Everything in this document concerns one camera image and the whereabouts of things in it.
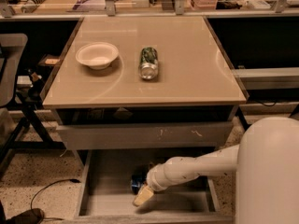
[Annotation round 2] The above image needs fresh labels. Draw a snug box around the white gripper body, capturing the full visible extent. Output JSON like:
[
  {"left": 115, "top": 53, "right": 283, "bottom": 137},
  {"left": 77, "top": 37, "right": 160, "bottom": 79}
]
[{"left": 147, "top": 164, "right": 170, "bottom": 191}]

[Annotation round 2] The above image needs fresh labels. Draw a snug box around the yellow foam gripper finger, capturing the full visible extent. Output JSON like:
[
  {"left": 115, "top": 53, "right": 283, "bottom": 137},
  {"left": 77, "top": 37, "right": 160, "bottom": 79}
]
[{"left": 133, "top": 185, "right": 154, "bottom": 206}]

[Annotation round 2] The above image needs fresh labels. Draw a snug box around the blue pepsi can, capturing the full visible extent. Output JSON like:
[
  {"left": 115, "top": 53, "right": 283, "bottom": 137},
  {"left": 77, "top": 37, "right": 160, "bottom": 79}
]
[{"left": 131, "top": 173, "right": 147, "bottom": 195}]

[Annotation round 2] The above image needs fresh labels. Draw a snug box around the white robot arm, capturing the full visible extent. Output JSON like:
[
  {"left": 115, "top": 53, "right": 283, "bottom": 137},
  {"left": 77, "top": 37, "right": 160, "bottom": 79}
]
[{"left": 134, "top": 117, "right": 299, "bottom": 224}]

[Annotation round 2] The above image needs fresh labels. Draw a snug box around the open grey middle drawer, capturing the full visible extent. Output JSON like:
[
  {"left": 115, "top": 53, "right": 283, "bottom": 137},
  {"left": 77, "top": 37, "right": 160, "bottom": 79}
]
[{"left": 73, "top": 147, "right": 235, "bottom": 224}]

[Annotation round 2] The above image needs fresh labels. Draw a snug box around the closed grey top drawer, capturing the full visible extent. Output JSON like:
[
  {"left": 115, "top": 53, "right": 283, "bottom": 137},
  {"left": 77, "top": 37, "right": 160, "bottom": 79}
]
[{"left": 57, "top": 121, "right": 233, "bottom": 150}]

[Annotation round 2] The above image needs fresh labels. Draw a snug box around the white paper bowl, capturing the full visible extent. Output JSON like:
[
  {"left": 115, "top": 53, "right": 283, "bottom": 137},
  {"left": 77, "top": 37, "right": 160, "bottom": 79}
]
[{"left": 76, "top": 42, "right": 119, "bottom": 70}]

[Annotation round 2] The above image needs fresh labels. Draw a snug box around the dark chair left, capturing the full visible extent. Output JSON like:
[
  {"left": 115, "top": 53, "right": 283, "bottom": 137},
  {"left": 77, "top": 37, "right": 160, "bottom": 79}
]
[{"left": 0, "top": 34, "right": 64, "bottom": 175}]

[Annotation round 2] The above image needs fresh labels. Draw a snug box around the black floor cable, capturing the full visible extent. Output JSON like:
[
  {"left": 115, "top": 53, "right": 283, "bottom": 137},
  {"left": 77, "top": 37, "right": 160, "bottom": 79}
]
[{"left": 29, "top": 178, "right": 82, "bottom": 221}]

